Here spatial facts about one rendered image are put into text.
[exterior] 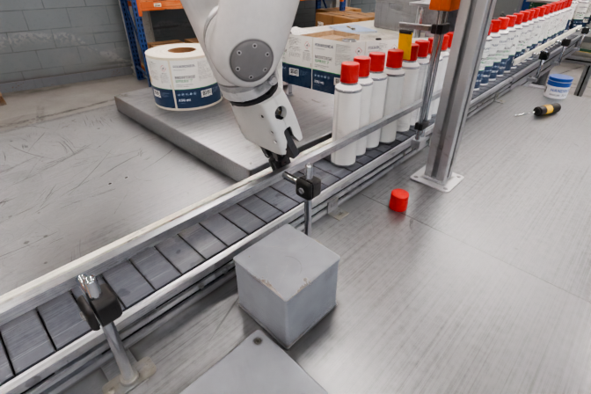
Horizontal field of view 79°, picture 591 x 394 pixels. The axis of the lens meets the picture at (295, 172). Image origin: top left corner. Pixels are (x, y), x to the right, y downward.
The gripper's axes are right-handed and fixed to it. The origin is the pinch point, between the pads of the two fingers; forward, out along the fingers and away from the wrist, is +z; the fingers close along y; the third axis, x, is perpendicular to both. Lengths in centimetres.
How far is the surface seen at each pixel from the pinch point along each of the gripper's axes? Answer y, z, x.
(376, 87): -1.4, 1.5, -27.1
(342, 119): -1.4, 1.2, -15.6
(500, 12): 222, 351, -775
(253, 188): -4.4, -4.7, 8.6
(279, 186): 2.1, 6.5, 0.8
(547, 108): -22, 40, -84
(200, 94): 48, 7, -13
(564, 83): -21, 44, -104
